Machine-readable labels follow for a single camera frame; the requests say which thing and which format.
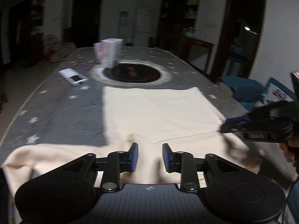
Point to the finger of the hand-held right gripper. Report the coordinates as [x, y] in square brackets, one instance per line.
[236, 119]
[231, 128]

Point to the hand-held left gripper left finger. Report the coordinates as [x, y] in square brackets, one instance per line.
[133, 156]

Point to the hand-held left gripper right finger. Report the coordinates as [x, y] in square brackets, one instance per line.
[166, 157]

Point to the cream sweatshirt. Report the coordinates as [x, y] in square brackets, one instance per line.
[158, 112]

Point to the person's right hand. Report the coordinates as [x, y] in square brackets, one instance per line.
[289, 154]

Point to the blue printed cushion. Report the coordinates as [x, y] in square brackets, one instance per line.
[275, 94]

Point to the dark blue cushion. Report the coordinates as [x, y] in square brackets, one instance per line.
[245, 88]

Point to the round black induction cooktop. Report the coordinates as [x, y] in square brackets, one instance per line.
[135, 72]

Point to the wooden side table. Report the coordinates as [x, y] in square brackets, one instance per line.
[198, 43]

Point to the grey star-print tablecloth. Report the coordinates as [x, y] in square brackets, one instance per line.
[58, 109]

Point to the white remote control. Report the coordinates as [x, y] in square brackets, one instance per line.
[72, 77]

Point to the white tissue pack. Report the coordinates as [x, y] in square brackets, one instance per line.
[109, 53]

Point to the white water dispenser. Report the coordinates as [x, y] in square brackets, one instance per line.
[123, 36]

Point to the dark wooden bookcase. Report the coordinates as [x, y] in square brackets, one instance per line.
[177, 11]

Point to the white refrigerator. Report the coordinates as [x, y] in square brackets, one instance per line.
[144, 28]

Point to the blue water bottle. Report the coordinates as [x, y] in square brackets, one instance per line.
[123, 18]

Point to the dark wooden door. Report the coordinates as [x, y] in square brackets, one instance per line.
[87, 21]

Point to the dark wooden shelf unit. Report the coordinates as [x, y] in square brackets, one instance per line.
[35, 23]

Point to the dark wooden doorway frame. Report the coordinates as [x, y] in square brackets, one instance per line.
[225, 39]

